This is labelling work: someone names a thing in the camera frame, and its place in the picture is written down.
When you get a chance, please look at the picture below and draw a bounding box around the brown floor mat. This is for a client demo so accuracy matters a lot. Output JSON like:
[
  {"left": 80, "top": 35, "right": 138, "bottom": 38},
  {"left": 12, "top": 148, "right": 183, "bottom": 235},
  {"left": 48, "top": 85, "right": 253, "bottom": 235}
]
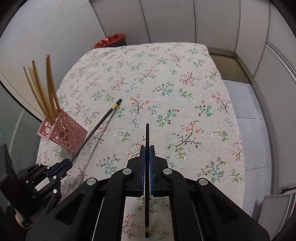
[{"left": 210, "top": 54, "right": 251, "bottom": 84}]

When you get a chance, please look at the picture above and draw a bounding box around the wooden chopstick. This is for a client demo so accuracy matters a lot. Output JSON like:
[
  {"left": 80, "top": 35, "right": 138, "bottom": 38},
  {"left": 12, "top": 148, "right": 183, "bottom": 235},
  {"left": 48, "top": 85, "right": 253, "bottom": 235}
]
[
  {"left": 23, "top": 66, "right": 49, "bottom": 119},
  {"left": 28, "top": 67, "right": 53, "bottom": 122},
  {"left": 46, "top": 55, "right": 57, "bottom": 120},
  {"left": 32, "top": 60, "right": 54, "bottom": 123},
  {"left": 50, "top": 61, "right": 61, "bottom": 116}
]

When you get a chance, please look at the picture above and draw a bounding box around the floral tablecloth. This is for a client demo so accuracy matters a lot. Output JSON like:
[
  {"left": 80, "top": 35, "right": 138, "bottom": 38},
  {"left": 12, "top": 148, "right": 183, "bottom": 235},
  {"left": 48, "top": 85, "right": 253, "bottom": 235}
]
[{"left": 36, "top": 42, "right": 246, "bottom": 241}]

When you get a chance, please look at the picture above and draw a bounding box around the person's left hand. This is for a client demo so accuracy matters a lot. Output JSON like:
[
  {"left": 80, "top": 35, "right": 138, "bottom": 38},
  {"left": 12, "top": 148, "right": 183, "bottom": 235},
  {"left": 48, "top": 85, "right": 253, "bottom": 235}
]
[{"left": 15, "top": 214, "right": 35, "bottom": 230}]

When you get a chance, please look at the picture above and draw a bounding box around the red trash bin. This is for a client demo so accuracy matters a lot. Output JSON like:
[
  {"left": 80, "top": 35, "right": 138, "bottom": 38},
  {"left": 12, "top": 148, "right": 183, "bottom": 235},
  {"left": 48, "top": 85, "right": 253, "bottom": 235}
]
[{"left": 94, "top": 34, "right": 126, "bottom": 49}]

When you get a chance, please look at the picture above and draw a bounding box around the pink perforated plastic basket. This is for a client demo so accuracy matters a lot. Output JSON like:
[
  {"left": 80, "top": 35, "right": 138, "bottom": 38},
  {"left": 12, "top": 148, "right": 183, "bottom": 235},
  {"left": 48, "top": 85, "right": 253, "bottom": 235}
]
[{"left": 38, "top": 109, "right": 88, "bottom": 153}]

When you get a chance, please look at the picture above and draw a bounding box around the black chopstick gold band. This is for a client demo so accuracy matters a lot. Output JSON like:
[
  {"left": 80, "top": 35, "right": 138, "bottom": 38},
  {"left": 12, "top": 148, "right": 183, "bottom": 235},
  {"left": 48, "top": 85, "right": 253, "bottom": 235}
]
[{"left": 71, "top": 98, "right": 122, "bottom": 162}]

